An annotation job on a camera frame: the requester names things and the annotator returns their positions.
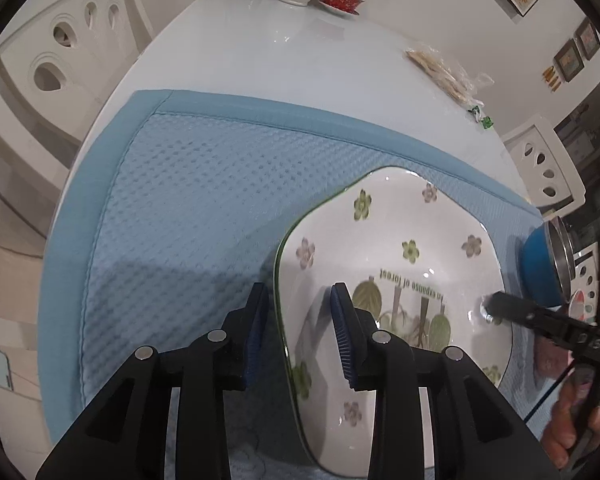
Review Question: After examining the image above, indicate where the white chair far left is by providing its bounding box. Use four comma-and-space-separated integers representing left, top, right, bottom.
0, 0, 157, 172

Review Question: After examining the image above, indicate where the pink cartoon melamine bowl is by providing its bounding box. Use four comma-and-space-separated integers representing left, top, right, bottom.
568, 289, 596, 324

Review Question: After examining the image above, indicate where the orange hanging wall ornament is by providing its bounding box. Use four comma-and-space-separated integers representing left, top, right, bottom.
542, 65, 562, 92

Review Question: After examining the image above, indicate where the lower small framed picture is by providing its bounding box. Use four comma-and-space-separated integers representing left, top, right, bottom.
554, 39, 584, 82

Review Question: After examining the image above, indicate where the white chair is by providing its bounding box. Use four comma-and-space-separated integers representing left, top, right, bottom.
0, 0, 157, 172
571, 242, 598, 304
502, 114, 586, 219

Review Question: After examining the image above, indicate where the green wrapped candy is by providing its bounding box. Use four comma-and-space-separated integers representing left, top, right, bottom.
468, 105, 493, 130

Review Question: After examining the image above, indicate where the small green-rimmed forest plate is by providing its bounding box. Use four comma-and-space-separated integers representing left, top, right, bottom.
274, 167, 512, 478

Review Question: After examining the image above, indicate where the blue steel bowl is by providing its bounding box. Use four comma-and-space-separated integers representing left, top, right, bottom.
519, 217, 576, 308

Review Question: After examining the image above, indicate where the blue waffle table mat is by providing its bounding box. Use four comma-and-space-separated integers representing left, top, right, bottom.
38, 90, 541, 442

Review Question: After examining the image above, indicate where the small framed picture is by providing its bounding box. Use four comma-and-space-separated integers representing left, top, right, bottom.
576, 18, 600, 61
554, 39, 584, 82

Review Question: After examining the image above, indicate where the plastic snack bag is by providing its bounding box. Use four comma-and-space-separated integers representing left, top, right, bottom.
404, 46, 494, 110

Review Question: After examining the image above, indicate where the white chair far right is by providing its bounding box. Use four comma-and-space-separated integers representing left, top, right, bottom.
502, 114, 586, 219

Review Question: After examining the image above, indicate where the person right hand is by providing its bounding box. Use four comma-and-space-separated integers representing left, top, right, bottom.
541, 375, 600, 469

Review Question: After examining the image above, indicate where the upper small framed picture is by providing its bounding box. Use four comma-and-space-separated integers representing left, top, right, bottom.
576, 18, 600, 61

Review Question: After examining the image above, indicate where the white chair near right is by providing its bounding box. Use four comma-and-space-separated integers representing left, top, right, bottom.
571, 242, 598, 304

